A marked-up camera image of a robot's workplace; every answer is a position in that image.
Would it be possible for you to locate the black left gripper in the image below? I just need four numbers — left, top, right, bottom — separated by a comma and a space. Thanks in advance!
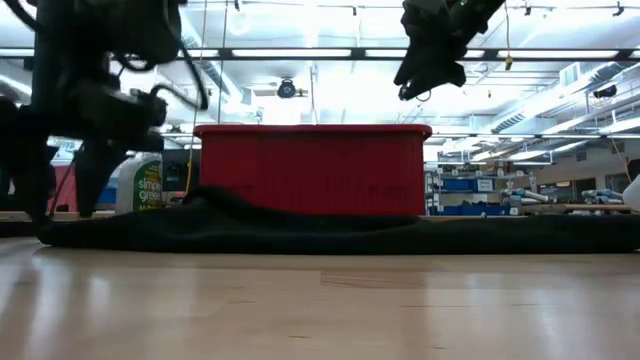
0, 82, 169, 227

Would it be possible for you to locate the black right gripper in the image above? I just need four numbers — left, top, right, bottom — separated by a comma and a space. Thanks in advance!
397, 0, 469, 102

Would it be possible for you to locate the black garment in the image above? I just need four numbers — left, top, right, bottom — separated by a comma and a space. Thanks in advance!
37, 185, 640, 256

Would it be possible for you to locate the white button shirt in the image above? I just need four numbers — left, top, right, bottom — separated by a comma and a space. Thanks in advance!
622, 174, 640, 212

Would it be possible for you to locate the red plastic laundry basket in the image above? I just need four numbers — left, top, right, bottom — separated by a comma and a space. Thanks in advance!
193, 123, 434, 217

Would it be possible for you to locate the red fabric partition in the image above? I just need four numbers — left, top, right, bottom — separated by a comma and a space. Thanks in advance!
49, 164, 80, 212

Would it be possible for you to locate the beige wooden table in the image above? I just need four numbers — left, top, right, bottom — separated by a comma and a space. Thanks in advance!
0, 209, 121, 223

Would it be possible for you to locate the shelf with blue bins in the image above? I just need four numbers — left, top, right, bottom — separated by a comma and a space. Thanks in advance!
424, 169, 539, 217

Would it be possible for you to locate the black monitor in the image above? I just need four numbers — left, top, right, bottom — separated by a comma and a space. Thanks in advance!
160, 148, 202, 194

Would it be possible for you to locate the wooden workbench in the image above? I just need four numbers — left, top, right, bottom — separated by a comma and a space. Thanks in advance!
424, 202, 636, 221

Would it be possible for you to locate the long black cable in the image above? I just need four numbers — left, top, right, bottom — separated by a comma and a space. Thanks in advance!
48, 149, 84, 219

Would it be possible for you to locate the yellow cable with connector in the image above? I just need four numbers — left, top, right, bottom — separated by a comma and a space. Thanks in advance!
503, 0, 514, 72

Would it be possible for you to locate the yellow hanging cable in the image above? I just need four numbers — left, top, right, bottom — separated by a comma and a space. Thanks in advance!
183, 0, 209, 197

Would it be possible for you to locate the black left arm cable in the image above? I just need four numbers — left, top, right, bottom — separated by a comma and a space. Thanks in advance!
113, 44, 210, 112

